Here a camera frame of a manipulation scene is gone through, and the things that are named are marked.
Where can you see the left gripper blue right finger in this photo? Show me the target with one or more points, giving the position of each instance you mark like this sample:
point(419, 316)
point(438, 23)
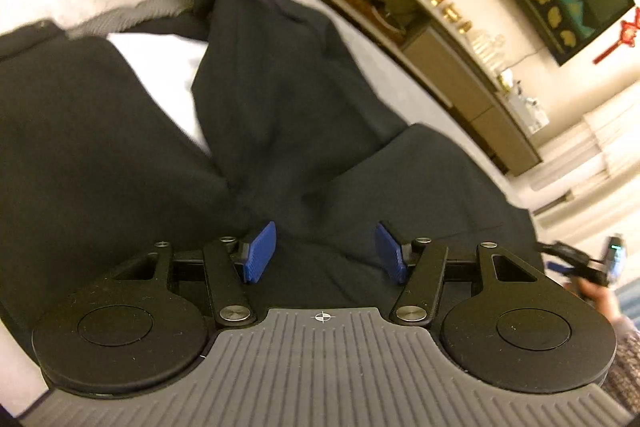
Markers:
point(418, 267)

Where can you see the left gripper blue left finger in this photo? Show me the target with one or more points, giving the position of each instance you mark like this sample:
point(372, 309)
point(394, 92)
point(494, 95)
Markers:
point(231, 264)

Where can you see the black garment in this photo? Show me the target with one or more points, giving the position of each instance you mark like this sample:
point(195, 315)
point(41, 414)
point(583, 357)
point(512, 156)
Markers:
point(93, 171)

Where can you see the person right hand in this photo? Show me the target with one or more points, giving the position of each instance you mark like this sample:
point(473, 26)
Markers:
point(603, 298)

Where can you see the cream curtain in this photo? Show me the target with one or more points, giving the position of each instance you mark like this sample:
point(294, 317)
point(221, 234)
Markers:
point(602, 148)

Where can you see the white box on cabinet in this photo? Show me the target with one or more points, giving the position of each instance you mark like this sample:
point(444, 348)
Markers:
point(527, 109)

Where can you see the clear glassware set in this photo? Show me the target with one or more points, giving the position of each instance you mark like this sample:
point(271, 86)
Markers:
point(488, 48)

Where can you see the long low TV cabinet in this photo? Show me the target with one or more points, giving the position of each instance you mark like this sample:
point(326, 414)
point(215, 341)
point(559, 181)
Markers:
point(415, 35)

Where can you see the red hanging knot ornament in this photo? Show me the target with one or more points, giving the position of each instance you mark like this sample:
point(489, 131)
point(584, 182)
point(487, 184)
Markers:
point(627, 36)

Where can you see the gold ornaments on cabinet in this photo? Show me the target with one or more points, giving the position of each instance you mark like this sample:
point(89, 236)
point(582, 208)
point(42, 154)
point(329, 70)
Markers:
point(452, 15)

